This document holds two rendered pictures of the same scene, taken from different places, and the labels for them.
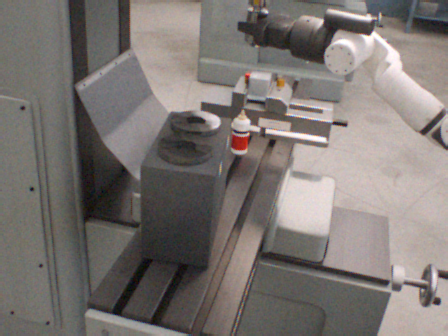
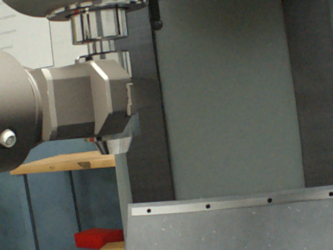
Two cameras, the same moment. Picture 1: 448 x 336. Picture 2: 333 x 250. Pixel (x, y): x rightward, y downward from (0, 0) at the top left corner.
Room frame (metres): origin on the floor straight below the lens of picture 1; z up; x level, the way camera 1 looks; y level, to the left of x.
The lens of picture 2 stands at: (1.25, -0.61, 1.23)
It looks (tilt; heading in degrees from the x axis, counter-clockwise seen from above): 3 degrees down; 98
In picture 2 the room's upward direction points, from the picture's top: 8 degrees counter-clockwise
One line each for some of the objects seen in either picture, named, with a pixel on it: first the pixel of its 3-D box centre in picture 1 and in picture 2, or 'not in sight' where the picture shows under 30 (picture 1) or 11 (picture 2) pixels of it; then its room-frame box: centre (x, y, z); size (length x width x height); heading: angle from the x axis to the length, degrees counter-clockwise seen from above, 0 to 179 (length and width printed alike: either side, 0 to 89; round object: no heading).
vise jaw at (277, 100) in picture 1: (279, 97); not in sight; (1.26, -0.12, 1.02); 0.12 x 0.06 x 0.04; 170
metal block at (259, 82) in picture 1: (259, 85); not in sight; (1.27, -0.07, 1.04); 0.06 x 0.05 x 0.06; 170
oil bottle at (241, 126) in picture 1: (240, 131); not in sight; (1.10, -0.03, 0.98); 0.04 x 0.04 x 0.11
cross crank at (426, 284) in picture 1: (414, 282); not in sight; (1.02, -0.53, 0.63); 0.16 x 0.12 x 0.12; 78
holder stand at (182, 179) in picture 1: (188, 181); not in sight; (0.78, 0.07, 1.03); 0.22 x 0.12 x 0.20; 176
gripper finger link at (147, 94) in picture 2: not in sight; (133, 94); (1.15, -0.05, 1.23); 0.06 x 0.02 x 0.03; 57
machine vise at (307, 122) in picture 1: (268, 107); not in sight; (1.26, -0.10, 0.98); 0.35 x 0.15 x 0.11; 80
